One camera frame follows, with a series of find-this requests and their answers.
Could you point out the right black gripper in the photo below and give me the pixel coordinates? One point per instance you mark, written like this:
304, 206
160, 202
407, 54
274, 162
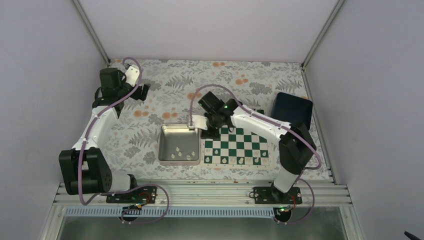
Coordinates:
213, 135

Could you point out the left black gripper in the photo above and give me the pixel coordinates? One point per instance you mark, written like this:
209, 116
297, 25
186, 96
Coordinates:
137, 96

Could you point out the metal tray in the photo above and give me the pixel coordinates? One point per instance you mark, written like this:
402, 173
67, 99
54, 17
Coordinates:
179, 145

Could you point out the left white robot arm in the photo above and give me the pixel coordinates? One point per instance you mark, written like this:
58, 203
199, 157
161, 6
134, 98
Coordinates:
84, 167

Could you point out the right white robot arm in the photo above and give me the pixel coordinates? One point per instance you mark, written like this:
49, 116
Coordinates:
295, 144

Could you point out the green white chessboard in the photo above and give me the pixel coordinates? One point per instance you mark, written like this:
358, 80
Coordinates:
240, 143

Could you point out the floral table mat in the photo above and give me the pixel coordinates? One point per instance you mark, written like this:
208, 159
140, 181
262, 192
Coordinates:
175, 87

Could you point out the dark blue box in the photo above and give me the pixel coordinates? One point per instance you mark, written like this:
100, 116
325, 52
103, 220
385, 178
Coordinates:
291, 108

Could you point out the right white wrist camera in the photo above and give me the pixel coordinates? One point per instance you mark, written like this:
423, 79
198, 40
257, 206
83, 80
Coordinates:
197, 122

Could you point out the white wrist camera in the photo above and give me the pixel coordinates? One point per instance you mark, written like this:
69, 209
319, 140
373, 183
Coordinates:
132, 75
197, 122

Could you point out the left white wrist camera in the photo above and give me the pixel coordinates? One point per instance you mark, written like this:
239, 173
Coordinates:
132, 75

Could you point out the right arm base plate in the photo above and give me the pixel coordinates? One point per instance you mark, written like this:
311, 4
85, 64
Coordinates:
269, 195

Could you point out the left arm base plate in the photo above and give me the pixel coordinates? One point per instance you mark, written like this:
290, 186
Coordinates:
144, 195

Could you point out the aluminium frame rail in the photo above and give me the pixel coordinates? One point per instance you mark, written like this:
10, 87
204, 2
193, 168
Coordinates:
237, 195

